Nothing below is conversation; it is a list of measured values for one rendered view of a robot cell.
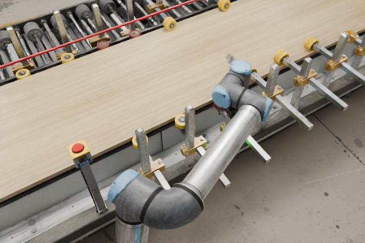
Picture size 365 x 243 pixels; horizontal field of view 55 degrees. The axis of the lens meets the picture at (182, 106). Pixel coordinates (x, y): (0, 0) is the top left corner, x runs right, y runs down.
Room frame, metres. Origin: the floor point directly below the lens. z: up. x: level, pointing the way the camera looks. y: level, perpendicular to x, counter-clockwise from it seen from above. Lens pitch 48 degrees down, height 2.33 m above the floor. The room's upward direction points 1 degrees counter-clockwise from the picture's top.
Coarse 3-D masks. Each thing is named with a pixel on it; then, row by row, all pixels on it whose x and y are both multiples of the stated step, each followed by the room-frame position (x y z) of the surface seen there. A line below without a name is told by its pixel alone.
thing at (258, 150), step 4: (220, 112) 1.28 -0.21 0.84; (224, 112) 1.27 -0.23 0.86; (224, 116) 1.25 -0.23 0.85; (248, 140) 1.07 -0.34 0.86; (252, 140) 1.07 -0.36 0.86; (248, 144) 1.06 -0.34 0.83; (252, 144) 1.05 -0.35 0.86; (256, 144) 1.05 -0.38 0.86; (252, 148) 1.04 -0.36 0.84; (256, 148) 1.02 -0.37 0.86; (260, 148) 1.02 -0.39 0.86; (256, 152) 1.01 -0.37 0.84; (260, 152) 0.99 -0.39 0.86; (264, 152) 0.99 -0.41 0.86; (260, 156) 0.98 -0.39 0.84; (264, 156) 0.97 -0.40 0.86; (268, 156) 0.97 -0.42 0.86; (264, 160) 0.96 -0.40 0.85; (268, 160) 0.95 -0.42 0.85
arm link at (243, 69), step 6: (240, 60) 1.11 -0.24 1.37; (234, 66) 1.07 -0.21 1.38; (240, 66) 1.07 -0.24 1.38; (246, 66) 1.07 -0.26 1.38; (228, 72) 1.06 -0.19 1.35; (234, 72) 1.04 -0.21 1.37; (240, 72) 1.03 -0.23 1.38; (246, 72) 1.04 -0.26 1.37; (246, 78) 1.03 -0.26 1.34; (246, 84) 1.04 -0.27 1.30
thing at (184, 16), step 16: (96, 0) 2.48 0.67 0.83; (112, 0) 2.55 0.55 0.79; (48, 16) 2.29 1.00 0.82; (64, 16) 2.34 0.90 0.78; (192, 16) 2.27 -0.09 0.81; (144, 32) 2.07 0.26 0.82; (64, 48) 2.07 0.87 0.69; (96, 48) 1.87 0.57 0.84; (0, 64) 1.87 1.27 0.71; (48, 64) 1.72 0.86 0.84; (0, 80) 1.83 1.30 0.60; (16, 80) 1.60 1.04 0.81
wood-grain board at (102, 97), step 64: (256, 0) 2.33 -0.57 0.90; (320, 0) 2.32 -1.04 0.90; (64, 64) 1.65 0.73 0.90; (128, 64) 1.64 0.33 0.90; (192, 64) 1.63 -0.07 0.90; (256, 64) 1.62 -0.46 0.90; (0, 128) 1.15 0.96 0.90; (64, 128) 1.14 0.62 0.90; (128, 128) 1.13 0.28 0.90; (0, 192) 0.78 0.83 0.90
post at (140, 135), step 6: (138, 132) 0.91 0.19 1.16; (144, 132) 0.91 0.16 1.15; (138, 138) 0.90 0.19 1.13; (144, 138) 0.91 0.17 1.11; (138, 144) 0.91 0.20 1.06; (144, 144) 0.90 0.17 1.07; (144, 150) 0.90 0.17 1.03; (144, 156) 0.90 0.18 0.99; (144, 162) 0.90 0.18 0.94; (144, 168) 0.90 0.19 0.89; (150, 168) 0.91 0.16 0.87
